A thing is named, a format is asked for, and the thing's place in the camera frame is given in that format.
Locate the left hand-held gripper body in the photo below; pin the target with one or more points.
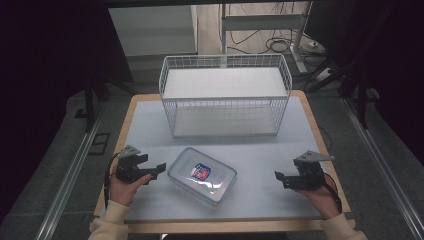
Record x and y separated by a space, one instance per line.
128 168

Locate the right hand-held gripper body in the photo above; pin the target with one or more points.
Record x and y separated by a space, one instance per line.
308 175

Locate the clear plastic lidded container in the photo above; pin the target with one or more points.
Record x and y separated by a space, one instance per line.
201 176

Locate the person's left hand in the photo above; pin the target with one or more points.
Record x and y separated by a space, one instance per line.
125 190

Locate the person's right hand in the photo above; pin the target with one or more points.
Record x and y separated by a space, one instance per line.
321 200

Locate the pale blue table mat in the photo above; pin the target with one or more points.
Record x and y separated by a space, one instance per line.
260 166

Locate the black floor plate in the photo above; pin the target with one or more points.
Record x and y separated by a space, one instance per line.
99 143

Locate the black metal stand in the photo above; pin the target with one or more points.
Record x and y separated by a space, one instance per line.
93 100

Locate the black tripod stand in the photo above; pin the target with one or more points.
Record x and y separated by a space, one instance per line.
353 86

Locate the white power strip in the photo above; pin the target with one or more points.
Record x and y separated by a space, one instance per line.
324 74

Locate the white cabinet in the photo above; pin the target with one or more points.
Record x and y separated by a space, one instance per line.
153 31

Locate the aluminium floor rail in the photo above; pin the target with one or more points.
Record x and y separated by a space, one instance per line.
68 180
383 166

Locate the white metal desk frame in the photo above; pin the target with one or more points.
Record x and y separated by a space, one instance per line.
263 23

